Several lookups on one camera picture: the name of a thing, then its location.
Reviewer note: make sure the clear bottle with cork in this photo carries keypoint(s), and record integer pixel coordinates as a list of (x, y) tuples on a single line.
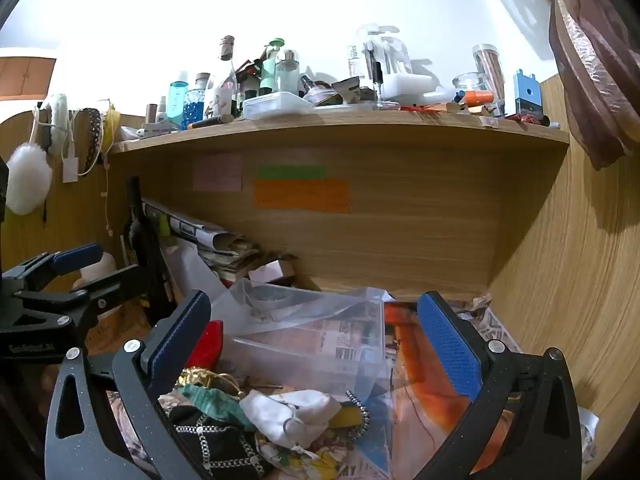
[(227, 67)]

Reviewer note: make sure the green fabric scrunchie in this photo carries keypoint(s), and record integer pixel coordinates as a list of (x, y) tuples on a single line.
[(212, 402)]

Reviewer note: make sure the red shiny object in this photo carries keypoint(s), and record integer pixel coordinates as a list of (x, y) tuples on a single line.
[(207, 347)]

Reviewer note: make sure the gold metallic ornament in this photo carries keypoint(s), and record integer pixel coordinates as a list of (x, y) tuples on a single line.
[(197, 377)]

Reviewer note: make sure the pink sticky note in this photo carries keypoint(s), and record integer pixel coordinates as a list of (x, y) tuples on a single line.
[(217, 172)]

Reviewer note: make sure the blue liquid bottle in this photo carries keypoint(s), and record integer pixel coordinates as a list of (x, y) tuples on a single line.
[(176, 102)]

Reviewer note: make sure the round glass jar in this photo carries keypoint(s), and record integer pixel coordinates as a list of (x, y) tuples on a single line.
[(470, 86)]

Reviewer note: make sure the white fluffy headband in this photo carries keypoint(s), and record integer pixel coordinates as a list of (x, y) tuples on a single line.
[(60, 110)]

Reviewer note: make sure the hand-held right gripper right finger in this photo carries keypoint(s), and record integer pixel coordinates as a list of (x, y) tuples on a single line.
[(447, 345)]

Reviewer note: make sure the black patterned headband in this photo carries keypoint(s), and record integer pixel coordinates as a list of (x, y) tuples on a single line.
[(92, 132)]

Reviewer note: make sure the orange printed magazine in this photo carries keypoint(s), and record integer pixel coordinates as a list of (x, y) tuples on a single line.
[(415, 410)]

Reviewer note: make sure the yellow hanging item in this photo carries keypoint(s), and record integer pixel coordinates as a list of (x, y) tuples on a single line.
[(111, 122)]

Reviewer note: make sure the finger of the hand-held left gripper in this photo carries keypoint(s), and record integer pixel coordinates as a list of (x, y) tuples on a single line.
[(75, 258), (107, 285)]

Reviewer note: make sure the clear lidded plastic container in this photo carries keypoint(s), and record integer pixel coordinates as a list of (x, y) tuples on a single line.
[(277, 105)]

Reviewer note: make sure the blue rectangular box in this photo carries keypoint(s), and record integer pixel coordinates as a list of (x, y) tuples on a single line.
[(527, 96)]

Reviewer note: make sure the wooden shelf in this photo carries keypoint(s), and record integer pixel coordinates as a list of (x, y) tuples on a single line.
[(350, 127)]

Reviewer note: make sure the dark wine bottle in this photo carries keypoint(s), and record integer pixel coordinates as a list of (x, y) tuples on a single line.
[(139, 240)]

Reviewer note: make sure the clear water bottle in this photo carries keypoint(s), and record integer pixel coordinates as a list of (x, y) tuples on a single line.
[(357, 57)]

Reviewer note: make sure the white plastic organizer rack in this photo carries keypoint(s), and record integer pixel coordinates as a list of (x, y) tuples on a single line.
[(400, 77)]

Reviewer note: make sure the green pump bottle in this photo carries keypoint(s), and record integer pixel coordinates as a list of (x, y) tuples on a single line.
[(270, 70)]

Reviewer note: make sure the clear plastic bag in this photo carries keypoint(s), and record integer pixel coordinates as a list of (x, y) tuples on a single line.
[(200, 272)]

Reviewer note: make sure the yellow floral cloth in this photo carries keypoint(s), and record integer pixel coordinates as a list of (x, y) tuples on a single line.
[(300, 462)]

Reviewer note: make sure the white hanging tag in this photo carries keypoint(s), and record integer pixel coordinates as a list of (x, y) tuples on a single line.
[(70, 168)]

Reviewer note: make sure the cream round bottle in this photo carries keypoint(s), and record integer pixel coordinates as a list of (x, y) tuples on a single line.
[(102, 265)]

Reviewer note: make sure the wooden cabinet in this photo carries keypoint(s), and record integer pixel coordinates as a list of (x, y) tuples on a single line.
[(25, 76)]

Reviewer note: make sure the green sticky note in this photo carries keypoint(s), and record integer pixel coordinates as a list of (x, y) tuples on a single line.
[(291, 172)]

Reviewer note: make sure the bottle of blue beads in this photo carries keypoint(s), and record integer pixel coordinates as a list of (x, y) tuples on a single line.
[(195, 102)]

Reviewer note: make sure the white fluffy puff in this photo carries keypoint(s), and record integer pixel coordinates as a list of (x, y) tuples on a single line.
[(27, 180)]

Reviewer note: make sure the stack of folded newspapers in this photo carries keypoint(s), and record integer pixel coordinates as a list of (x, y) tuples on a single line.
[(220, 252)]

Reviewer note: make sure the yellow soft item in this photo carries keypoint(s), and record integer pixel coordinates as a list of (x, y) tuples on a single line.
[(345, 417)]

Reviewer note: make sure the clear plastic storage box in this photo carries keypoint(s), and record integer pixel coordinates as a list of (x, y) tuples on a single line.
[(305, 345)]

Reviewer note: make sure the tall clear canister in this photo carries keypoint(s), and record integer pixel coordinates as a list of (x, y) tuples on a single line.
[(489, 67)]

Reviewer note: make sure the crumpled newspaper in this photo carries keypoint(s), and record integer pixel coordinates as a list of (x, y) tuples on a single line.
[(492, 330)]

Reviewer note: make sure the brown curtain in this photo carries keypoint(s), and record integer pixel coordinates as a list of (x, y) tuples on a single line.
[(585, 60)]

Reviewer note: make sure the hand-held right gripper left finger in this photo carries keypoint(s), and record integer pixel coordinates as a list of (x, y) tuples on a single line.
[(180, 345)]

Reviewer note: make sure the orange sticky note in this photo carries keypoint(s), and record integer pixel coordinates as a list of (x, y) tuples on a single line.
[(301, 195)]

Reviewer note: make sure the clear bottle with silver cap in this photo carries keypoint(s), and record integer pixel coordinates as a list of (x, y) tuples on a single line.
[(286, 74)]

